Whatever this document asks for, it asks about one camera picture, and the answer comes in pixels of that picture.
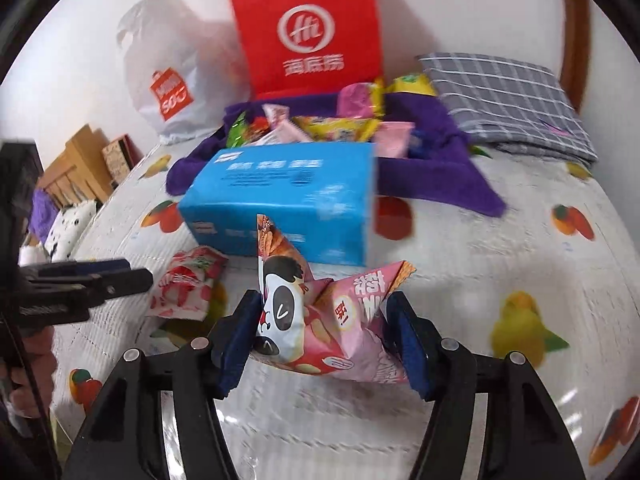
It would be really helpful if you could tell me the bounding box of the grey checked folded cloth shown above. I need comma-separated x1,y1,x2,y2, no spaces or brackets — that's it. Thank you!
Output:
415,52,600,163

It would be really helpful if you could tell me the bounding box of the green snack packet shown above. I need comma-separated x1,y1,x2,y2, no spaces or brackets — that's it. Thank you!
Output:
226,111,271,148

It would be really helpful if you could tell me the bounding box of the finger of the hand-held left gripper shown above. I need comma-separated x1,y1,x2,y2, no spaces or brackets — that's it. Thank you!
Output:
30,268,154,311
30,258,132,281

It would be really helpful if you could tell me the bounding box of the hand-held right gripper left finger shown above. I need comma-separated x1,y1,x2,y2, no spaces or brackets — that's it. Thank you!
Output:
60,289,264,480

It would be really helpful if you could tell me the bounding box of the pink striped snack packet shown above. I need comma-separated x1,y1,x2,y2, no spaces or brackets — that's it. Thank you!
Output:
262,104,291,128

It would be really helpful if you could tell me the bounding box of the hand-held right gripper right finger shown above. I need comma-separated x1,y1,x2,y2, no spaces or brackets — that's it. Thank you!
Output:
384,291,587,480

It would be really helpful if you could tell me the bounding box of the white spotted cloth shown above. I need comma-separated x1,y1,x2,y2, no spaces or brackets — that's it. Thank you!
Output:
44,199,98,261

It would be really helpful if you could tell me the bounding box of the brown wooden door frame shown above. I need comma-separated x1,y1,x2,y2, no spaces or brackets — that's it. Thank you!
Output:
559,0,593,113

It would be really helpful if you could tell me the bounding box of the pink triangular snack packet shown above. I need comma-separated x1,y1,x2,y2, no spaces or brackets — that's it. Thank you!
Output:
300,260,417,385

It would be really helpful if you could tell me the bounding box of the purple towel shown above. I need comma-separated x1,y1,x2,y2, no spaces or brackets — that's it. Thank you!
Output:
166,91,508,220

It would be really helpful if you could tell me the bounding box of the panda print snack packet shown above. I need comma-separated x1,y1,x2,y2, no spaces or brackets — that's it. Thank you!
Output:
255,214,326,376

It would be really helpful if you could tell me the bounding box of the yellow glossy snack packet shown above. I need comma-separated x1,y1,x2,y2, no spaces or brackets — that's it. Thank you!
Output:
385,74,438,97

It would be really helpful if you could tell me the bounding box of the pink and yellow snack packet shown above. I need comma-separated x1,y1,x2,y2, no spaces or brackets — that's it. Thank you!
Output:
337,81,386,122

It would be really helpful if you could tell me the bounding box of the patterned flat box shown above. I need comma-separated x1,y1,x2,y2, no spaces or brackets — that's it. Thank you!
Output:
101,133,143,186

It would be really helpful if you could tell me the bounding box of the small pink snack packet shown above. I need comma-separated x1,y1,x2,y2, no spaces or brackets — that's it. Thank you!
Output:
372,121,416,160

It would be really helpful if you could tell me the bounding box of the yellow printed long snack packet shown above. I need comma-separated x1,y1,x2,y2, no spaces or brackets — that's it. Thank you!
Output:
291,115,381,143

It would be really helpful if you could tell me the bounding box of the fruit print table cover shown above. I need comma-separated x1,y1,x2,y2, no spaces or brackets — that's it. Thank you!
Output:
50,130,640,480

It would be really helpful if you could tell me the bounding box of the blue tissue pack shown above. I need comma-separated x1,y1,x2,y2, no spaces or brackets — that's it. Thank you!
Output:
177,141,378,267

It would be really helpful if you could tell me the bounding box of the white plastic shopping bag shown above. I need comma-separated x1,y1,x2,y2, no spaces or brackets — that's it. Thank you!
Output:
116,0,251,146

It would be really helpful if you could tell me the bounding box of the purple plush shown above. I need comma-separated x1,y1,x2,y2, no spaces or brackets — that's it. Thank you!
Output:
30,187,61,243

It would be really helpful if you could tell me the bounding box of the light wooden headboard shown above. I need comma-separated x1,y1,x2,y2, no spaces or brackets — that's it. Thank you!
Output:
37,122,118,208

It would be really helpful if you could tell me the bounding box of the pale pink snack packet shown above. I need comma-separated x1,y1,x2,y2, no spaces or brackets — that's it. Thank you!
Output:
260,121,313,146

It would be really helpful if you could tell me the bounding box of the person's left hand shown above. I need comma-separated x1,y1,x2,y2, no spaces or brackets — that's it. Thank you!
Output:
10,327,57,428

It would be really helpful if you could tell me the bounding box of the red paper bag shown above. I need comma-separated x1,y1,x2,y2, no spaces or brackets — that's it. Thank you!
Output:
226,0,386,101

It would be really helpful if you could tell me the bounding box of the white and red snack packet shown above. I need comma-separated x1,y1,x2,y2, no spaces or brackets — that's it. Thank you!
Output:
147,245,230,322

